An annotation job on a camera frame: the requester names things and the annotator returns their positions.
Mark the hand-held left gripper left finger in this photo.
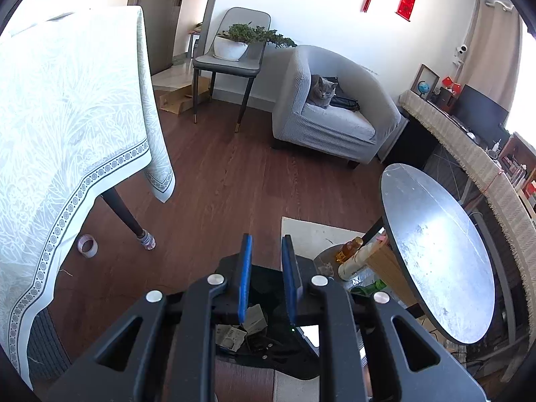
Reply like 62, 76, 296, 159
46, 233, 254, 402

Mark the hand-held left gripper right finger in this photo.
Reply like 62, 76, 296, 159
280, 234, 488, 402

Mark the black trash bin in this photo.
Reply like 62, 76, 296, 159
211, 253, 323, 380

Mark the beige floor rug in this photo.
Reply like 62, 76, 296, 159
272, 216, 367, 402

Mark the cream bottle with amber cap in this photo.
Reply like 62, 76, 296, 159
337, 237, 386, 281

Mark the green glass bottle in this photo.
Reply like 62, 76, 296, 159
349, 278, 388, 298

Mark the light wooden box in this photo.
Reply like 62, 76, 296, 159
366, 243, 419, 306

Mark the dark table leg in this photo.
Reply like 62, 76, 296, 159
100, 186, 156, 252

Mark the round grey marble table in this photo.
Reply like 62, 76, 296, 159
362, 164, 497, 346

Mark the pale tape roll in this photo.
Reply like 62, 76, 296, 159
77, 235, 99, 258

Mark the grey armchair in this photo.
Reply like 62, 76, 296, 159
272, 45, 409, 170

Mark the black bag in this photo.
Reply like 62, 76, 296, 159
324, 76, 360, 112

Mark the grey cat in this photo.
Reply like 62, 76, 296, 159
306, 74, 339, 108

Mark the flat cardboard box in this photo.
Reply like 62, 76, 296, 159
153, 76, 210, 116

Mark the potted plant in white pot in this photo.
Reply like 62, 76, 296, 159
213, 23, 297, 61

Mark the desk with lace cloth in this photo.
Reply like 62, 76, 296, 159
400, 90, 536, 302

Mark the brown wooden speaker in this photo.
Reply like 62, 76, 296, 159
431, 88, 459, 112

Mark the table with white tablecloth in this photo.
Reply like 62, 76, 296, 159
0, 5, 176, 390

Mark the black monitor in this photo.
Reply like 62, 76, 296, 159
454, 84, 511, 147

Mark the grey dining chair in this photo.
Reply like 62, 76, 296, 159
192, 7, 271, 132

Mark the wooden desk shelf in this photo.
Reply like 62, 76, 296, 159
496, 132, 536, 210

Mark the grey door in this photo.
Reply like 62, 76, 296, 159
128, 0, 227, 76

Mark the beige curtain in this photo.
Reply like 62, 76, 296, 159
458, 0, 524, 105

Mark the wooden picture frame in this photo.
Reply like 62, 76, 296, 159
410, 64, 440, 101

